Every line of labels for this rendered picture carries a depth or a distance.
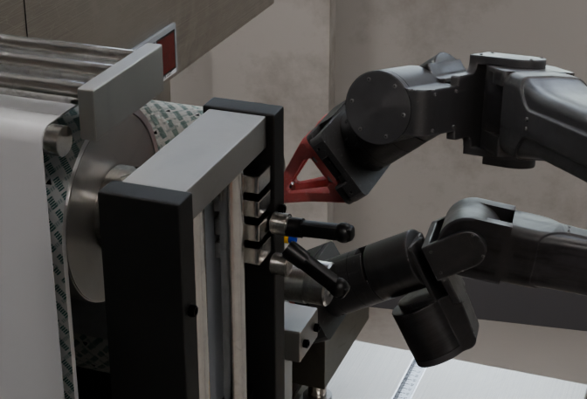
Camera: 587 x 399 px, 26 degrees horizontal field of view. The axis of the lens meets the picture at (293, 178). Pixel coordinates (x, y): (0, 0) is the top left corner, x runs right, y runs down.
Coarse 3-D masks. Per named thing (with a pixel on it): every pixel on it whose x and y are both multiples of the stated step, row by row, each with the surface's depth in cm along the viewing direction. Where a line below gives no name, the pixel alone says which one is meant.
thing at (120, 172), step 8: (120, 168) 91; (128, 168) 91; (136, 168) 92; (112, 176) 90; (120, 176) 90; (104, 184) 90; (96, 200) 90; (96, 208) 89; (96, 216) 89; (96, 224) 90; (96, 232) 90
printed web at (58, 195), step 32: (160, 128) 115; (64, 160) 86; (64, 192) 85; (64, 224) 86; (64, 256) 86; (64, 288) 87; (64, 320) 88; (96, 320) 106; (64, 352) 89; (96, 352) 107; (64, 384) 91
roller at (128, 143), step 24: (96, 144) 88; (120, 144) 92; (144, 144) 96; (96, 168) 89; (72, 192) 86; (96, 192) 89; (72, 216) 87; (72, 240) 87; (96, 240) 90; (72, 264) 88; (96, 264) 91; (72, 288) 89; (96, 288) 92
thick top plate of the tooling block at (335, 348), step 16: (352, 320) 143; (336, 336) 137; (352, 336) 144; (320, 352) 134; (336, 352) 138; (304, 368) 136; (320, 368) 135; (336, 368) 139; (304, 384) 137; (320, 384) 136
